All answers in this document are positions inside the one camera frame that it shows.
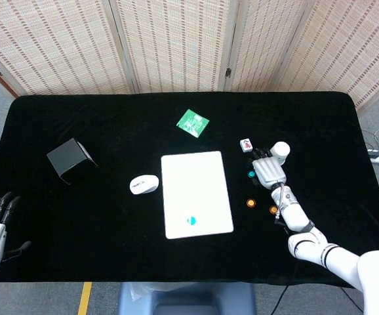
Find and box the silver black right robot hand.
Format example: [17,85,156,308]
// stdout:
[247,146,288,190]

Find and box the white rectangular magnetic board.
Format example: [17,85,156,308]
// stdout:
[160,150,235,240]

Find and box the white printed paper cup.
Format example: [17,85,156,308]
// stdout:
[269,141,291,167]

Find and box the white mahjong tile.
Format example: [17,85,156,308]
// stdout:
[239,138,254,154]

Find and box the green foil packet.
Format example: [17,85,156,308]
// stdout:
[176,108,210,139]

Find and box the yellow floor tape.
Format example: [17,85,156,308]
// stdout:
[77,282,93,315]

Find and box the black glossy box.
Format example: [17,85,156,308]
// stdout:
[46,138,98,186]

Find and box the black velvet tablecloth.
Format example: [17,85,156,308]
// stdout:
[0,91,379,289]

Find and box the woven bamboo screen panel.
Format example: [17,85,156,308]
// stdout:
[274,0,379,112]
[109,0,241,95]
[0,0,137,96]
[224,0,311,93]

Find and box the white computer mouse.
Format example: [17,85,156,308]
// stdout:
[129,175,160,196]

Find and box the black floor cable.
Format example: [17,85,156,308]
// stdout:
[342,287,365,312]

